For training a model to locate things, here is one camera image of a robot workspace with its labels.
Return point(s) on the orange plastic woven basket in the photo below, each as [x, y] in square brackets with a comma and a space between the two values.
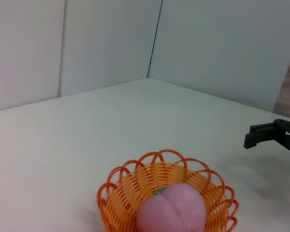
[125, 193]

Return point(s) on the pink toy peach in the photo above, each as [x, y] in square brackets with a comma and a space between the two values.
[171, 212]

